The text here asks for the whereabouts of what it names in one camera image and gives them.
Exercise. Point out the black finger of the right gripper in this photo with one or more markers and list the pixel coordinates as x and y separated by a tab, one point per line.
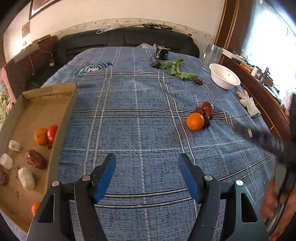
265	140

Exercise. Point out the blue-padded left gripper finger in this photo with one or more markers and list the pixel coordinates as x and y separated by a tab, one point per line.
53	218

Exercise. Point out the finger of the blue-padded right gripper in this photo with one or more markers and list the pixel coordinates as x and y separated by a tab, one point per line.
232	201

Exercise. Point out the beige cylinder cake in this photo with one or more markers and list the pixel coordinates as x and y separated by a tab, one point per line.
27	179
14	145
6	161

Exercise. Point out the large orange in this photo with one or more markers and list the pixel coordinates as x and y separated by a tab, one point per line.
195	121

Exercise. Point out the dark plum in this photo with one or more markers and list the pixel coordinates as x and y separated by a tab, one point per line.
206	121

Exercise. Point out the large red jujube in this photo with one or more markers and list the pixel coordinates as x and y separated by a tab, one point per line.
208	109

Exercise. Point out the small red jujube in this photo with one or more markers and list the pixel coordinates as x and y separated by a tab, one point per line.
200	111

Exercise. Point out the small orange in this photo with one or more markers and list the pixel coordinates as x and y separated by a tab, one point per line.
41	137

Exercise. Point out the red tomato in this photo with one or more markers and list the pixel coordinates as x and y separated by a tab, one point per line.
51	133

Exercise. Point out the white work glove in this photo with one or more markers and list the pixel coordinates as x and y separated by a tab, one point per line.
248	103

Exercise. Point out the wooden side cabinet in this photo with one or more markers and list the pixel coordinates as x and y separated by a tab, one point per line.
274	117

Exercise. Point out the white bowl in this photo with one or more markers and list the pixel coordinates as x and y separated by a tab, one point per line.
224	77

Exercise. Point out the cardboard tray box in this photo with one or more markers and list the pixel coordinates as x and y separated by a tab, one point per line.
35	167

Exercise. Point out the blue plaid tablecloth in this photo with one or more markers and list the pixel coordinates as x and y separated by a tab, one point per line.
139	113

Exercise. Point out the clear plastic container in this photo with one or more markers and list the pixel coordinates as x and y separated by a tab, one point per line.
212	54

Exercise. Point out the green patterned cloth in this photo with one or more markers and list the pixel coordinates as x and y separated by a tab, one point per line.
6	104

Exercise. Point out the green leafy vegetable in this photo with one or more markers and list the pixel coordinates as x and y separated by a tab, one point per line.
172	68

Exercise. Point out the small black device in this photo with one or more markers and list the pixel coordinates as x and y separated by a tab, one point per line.
160	55

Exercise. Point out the maroon armchair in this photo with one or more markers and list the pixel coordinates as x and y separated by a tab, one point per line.
27	64

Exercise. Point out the black sofa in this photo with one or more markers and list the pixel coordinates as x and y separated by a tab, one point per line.
71	45

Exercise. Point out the framed wall picture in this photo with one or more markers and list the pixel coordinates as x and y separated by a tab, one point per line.
38	6

